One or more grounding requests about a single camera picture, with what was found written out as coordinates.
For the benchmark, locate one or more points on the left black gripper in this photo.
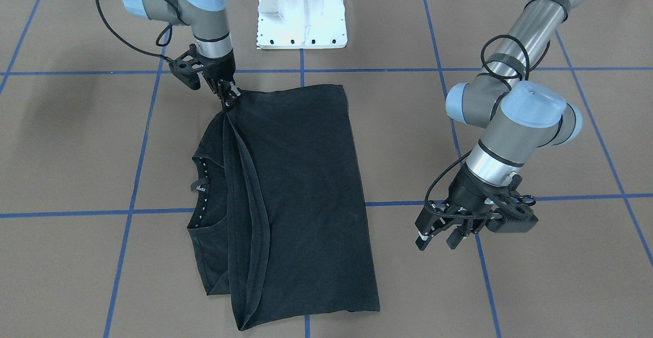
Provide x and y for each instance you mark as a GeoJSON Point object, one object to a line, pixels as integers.
{"type": "Point", "coordinates": [468, 188]}

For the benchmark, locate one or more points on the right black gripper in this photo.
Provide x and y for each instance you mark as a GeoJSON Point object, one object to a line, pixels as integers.
{"type": "Point", "coordinates": [223, 68]}

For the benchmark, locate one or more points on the black graphic t-shirt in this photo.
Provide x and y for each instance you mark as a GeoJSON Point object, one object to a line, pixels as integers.
{"type": "Point", "coordinates": [280, 222]}

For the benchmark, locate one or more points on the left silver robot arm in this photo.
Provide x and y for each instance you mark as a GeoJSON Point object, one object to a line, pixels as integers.
{"type": "Point", "coordinates": [517, 116]}

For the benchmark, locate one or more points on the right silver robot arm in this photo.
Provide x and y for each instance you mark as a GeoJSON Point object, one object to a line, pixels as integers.
{"type": "Point", "coordinates": [211, 56]}

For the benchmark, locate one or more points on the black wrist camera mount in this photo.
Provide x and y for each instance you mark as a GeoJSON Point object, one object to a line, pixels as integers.
{"type": "Point", "coordinates": [187, 66]}

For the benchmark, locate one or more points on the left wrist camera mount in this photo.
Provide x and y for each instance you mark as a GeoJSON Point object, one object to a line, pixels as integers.
{"type": "Point", "coordinates": [513, 212]}

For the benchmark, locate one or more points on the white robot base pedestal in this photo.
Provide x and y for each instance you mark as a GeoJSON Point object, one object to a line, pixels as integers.
{"type": "Point", "coordinates": [307, 24]}

